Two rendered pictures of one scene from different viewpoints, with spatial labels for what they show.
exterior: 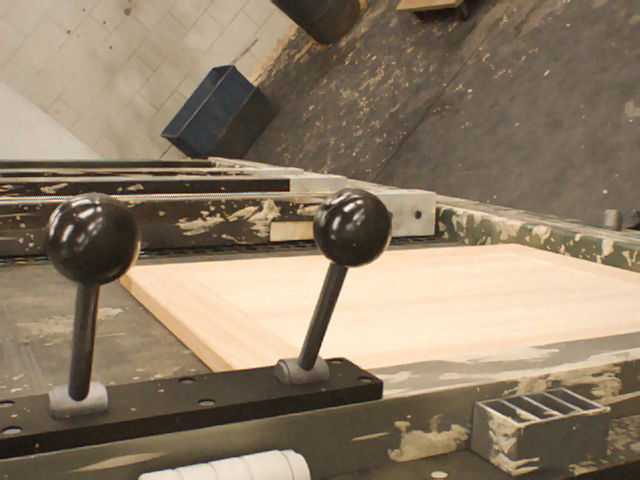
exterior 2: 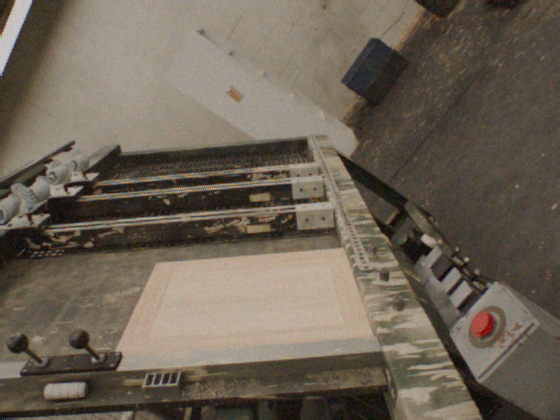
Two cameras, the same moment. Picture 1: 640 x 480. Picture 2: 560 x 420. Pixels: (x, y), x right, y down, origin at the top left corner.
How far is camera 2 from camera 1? 0.83 m
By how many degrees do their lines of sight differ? 29
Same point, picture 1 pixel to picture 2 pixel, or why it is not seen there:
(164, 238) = (199, 234)
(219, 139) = (371, 84)
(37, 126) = (266, 89)
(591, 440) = (172, 392)
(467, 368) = (155, 360)
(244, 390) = (80, 364)
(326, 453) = (101, 382)
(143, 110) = (336, 63)
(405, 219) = (316, 221)
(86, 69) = (303, 44)
